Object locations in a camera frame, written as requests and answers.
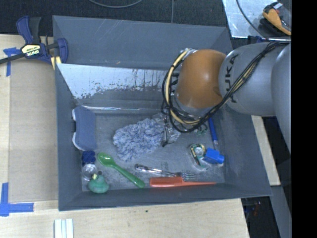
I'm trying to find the clear packet with green toy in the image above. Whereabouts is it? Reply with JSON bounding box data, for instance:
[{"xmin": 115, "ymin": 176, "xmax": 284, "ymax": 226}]
[{"xmin": 189, "ymin": 143, "xmax": 208, "ymax": 170}]

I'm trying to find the blue and white fluffy cloth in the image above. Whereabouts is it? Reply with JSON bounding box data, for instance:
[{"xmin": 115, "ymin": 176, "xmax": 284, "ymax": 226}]
[{"xmin": 112, "ymin": 118, "xmax": 172, "ymax": 162}]

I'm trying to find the blue pen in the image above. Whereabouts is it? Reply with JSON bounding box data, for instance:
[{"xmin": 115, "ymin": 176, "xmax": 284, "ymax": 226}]
[{"xmin": 208, "ymin": 117, "xmax": 220, "ymax": 149}]

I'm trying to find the blue plastic block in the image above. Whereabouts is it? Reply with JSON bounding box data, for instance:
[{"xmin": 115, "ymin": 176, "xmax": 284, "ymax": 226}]
[{"xmin": 204, "ymin": 147, "xmax": 225, "ymax": 165}]

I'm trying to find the green plastic spoon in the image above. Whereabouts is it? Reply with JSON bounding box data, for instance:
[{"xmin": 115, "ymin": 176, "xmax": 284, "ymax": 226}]
[{"xmin": 97, "ymin": 152, "xmax": 146, "ymax": 189}]

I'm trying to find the blue and white sponge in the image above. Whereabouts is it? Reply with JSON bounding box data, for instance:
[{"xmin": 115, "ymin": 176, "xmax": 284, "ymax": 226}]
[{"xmin": 71, "ymin": 105, "xmax": 98, "ymax": 151}]

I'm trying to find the small blue bottle cap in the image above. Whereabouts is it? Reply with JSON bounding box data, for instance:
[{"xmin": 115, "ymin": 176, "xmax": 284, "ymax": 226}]
[{"xmin": 81, "ymin": 150, "xmax": 97, "ymax": 166}]

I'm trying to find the green toy duck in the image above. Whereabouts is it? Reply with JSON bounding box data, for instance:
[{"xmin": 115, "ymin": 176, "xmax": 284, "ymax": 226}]
[{"xmin": 87, "ymin": 171, "xmax": 110, "ymax": 194}]

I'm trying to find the clear glass ball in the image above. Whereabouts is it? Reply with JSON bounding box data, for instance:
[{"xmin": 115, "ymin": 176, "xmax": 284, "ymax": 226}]
[{"xmin": 81, "ymin": 164, "xmax": 98, "ymax": 181}]

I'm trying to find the grey metal bin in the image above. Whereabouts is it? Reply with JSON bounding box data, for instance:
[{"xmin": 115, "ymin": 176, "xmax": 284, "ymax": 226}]
[{"xmin": 52, "ymin": 15, "xmax": 273, "ymax": 212}]

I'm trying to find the clear handled metal fork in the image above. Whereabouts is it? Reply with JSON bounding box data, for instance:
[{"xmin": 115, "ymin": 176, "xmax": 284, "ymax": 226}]
[{"xmin": 134, "ymin": 163, "xmax": 198, "ymax": 181}]

